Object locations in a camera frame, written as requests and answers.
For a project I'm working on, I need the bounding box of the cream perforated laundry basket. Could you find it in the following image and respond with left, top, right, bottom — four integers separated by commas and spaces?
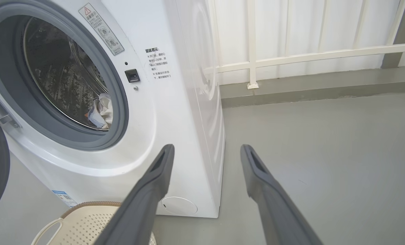
30, 201, 157, 245

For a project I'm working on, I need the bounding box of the printed notice text label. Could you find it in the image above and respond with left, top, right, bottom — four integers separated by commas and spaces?
145, 47, 172, 80

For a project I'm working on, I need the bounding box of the round drain filter cover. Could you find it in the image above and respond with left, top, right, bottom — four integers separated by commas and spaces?
160, 196, 199, 216

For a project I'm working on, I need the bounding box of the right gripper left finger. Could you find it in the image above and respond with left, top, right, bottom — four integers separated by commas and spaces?
93, 144, 175, 245

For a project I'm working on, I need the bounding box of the grey warning sticker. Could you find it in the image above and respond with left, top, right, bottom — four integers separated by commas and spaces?
78, 2, 125, 56

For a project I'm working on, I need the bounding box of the blue garment with bear face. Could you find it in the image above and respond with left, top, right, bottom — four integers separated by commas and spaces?
86, 93, 114, 130

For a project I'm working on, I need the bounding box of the grey post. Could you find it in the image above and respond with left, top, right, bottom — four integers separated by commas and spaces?
381, 0, 405, 69

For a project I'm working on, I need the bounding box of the white metal railing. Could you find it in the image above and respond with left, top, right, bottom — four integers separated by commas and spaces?
206, 0, 405, 90

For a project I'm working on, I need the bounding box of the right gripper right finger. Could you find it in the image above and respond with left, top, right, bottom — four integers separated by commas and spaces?
240, 144, 324, 245

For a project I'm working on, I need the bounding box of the black door latch socket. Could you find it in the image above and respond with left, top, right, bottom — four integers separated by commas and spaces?
124, 69, 141, 83

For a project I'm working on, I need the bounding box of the metal door hinge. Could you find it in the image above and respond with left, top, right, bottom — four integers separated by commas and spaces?
0, 87, 20, 129

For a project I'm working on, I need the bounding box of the white front-load washing machine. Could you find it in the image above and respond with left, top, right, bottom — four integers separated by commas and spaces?
0, 0, 226, 218

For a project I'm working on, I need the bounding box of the blue energy label sticker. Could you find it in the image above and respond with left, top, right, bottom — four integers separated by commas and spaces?
51, 190, 78, 208

